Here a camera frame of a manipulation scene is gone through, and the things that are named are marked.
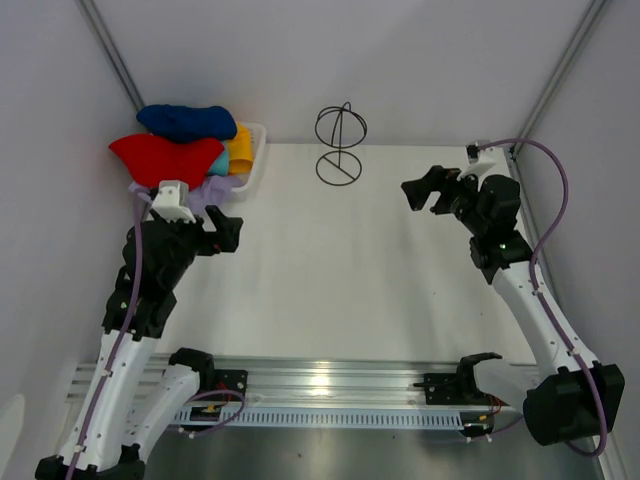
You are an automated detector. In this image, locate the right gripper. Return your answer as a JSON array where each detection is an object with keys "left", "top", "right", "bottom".
[{"left": 400, "top": 166, "right": 487, "bottom": 237}]

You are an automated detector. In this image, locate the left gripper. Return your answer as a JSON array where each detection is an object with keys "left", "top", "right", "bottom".
[{"left": 152, "top": 204, "right": 242, "bottom": 287}]

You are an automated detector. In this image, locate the lavender hat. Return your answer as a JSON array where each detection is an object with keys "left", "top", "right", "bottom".
[{"left": 128, "top": 176, "right": 233, "bottom": 215}]

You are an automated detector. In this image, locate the teal hat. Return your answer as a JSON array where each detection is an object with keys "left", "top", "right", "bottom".
[{"left": 208, "top": 149, "right": 230, "bottom": 176}]

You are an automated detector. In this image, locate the red hat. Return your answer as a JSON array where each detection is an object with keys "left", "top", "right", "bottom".
[{"left": 109, "top": 133, "right": 224, "bottom": 190}]

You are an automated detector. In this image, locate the black wire hat stand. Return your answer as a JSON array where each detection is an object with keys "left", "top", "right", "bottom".
[{"left": 314, "top": 101, "right": 368, "bottom": 187}]

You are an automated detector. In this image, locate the blue hat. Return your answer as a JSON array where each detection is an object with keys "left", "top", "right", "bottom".
[{"left": 136, "top": 104, "right": 238, "bottom": 143}]

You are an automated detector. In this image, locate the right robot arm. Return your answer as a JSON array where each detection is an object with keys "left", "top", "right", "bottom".
[{"left": 401, "top": 165, "right": 625, "bottom": 454}]

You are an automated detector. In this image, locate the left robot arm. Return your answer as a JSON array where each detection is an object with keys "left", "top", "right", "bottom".
[{"left": 35, "top": 206, "right": 246, "bottom": 479}]

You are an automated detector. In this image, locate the yellow hat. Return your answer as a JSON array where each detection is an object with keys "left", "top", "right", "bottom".
[{"left": 226, "top": 123, "right": 254, "bottom": 175}]

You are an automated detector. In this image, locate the white plastic basket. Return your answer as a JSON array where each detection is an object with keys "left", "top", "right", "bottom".
[{"left": 224, "top": 122, "right": 267, "bottom": 203}]

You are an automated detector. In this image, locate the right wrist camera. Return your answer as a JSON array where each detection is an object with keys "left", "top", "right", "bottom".
[{"left": 458, "top": 143, "right": 497, "bottom": 180}]

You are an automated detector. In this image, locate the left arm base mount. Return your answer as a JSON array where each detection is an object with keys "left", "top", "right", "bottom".
[{"left": 198, "top": 369, "right": 248, "bottom": 403}]

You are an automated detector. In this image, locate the aluminium mounting rail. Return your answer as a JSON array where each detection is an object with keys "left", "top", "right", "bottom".
[{"left": 67, "top": 353, "right": 541, "bottom": 412}]

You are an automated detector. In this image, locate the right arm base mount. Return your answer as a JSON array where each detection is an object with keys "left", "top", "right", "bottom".
[{"left": 413, "top": 373, "right": 492, "bottom": 407}]

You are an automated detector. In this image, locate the white slotted cable duct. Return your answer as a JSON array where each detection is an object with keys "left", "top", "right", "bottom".
[{"left": 169, "top": 407, "right": 464, "bottom": 431}]

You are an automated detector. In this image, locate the right corner frame profile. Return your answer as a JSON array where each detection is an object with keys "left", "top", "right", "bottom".
[{"left": 517, "top": 0, "right": 614, "bottom": 144}]

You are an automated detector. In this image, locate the corner frame profile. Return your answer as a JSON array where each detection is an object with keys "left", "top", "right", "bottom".
[
  {"left": 76, "top": 0, "right": 145, "bottom": 112},
  {"left": 517, "top": 0, "right": 614, "bottom": 144}
]

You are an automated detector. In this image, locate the left corner frame profile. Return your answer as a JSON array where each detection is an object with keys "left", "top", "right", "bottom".
[{"left": 76, "top": 0, "right": 145, "bottom": 112}]

